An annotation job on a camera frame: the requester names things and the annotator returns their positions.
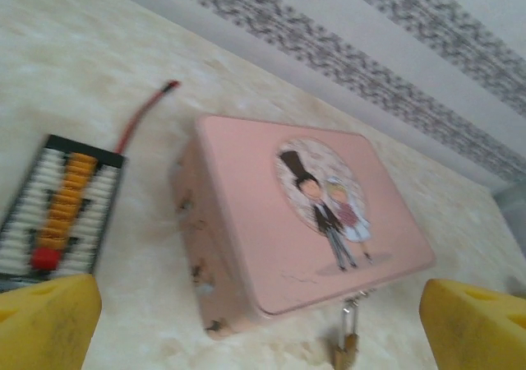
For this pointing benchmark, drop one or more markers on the brass padlock with silver shackle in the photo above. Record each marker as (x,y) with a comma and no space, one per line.
(347,345)

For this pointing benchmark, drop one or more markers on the small toy card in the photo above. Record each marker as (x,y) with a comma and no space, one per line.
(61,205)

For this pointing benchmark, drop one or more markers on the pink wedding couple tin box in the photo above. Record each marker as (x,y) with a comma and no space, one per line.
(255,205)

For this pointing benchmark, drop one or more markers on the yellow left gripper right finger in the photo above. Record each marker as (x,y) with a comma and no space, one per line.
(481,333)

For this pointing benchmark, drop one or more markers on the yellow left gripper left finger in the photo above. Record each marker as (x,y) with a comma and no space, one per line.
(45,325)

